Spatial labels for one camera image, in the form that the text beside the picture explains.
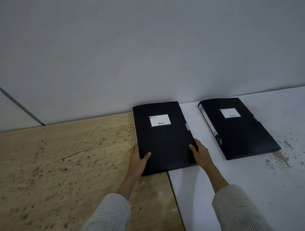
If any person's left forearm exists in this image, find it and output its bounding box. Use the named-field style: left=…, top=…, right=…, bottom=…
left=82, top=170, right=143, bottom=231

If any person's right forearm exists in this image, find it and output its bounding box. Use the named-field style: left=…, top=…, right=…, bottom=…
left=204, top=162, right=274, bottom=231

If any black file box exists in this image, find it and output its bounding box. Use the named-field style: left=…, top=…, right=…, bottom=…
left=132, top=101, right=199, bottom=177
left=198, top=98, right=281, bottom=160

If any person's right hand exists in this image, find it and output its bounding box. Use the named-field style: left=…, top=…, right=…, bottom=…
left=189, top=139, right=214, bottom=170

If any person's left hand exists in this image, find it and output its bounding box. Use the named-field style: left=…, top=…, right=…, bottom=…
left=130, top=143, right=152, bottom=177

